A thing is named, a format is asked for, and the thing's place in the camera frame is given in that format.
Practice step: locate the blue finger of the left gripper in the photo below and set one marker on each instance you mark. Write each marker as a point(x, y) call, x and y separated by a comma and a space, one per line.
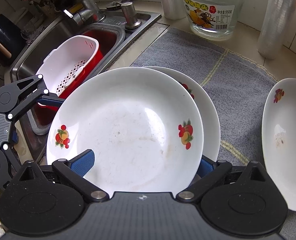
point(50, 100)
point(15, 137)

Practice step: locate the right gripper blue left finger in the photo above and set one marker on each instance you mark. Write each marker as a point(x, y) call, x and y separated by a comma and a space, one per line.
point(82, 163)

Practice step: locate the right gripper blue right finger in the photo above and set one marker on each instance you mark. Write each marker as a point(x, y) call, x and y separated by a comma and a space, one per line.
point(206, 166)

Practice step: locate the white plate with pepper stain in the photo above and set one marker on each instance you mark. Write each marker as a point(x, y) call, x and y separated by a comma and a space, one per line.
point(206, 108)

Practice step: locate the white fruit plate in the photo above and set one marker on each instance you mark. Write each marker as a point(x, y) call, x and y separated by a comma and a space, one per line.
point(279, 138)
point(143, 126)

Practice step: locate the steel kitchen faucet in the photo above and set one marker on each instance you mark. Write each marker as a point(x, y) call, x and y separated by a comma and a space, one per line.
point(91, 12)

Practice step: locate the stainless steel sink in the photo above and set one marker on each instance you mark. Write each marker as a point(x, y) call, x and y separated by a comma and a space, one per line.
point(110, 31)

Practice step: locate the white colander basket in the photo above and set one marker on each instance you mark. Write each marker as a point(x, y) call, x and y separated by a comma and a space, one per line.
point(68, 64)

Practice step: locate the black air fryer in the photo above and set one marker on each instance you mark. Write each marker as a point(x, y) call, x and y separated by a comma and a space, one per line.
point(11, 41)

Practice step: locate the red wash basin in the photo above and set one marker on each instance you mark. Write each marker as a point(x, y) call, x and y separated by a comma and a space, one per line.
point(98, 45)

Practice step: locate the grey blue checkered towel mat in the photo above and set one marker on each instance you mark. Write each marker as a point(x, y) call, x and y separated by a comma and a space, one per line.
point(238, 199)

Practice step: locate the steel soap dispenser pump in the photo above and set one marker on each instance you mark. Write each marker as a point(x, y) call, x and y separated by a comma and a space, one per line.
point(130, 14)

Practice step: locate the glass jar yellow lid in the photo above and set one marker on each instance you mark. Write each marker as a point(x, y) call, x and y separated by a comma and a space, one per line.
point(213, 19)

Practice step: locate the tall plastic wrap roll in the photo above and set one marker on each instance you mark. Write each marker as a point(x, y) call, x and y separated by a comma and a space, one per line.
point(277, 18)

